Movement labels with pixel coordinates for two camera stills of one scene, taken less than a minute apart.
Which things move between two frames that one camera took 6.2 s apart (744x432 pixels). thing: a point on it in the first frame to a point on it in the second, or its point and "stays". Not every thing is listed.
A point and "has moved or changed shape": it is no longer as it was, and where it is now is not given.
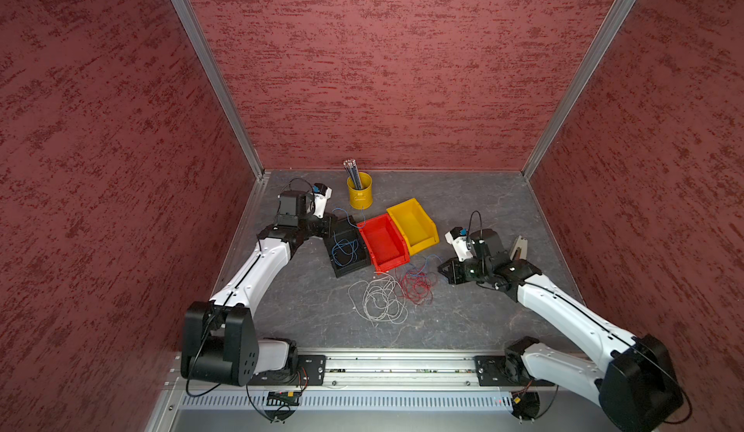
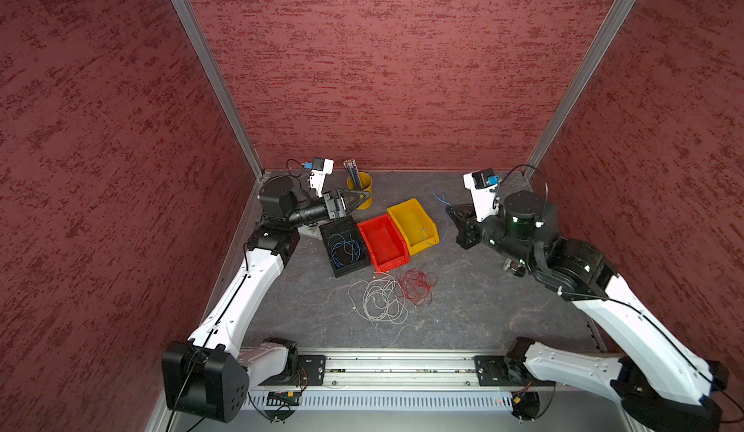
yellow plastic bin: [418, 227] stays
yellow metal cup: [360, 199] stays
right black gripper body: [462, 271] to [486, 230]
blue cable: [359, 228] has moved or changed shape
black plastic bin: [346, 244] stays
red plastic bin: [387, 247] stays
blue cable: [344, 252] stays
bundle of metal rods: [352, 167] stays
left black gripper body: [321, 227] to [331, 213]
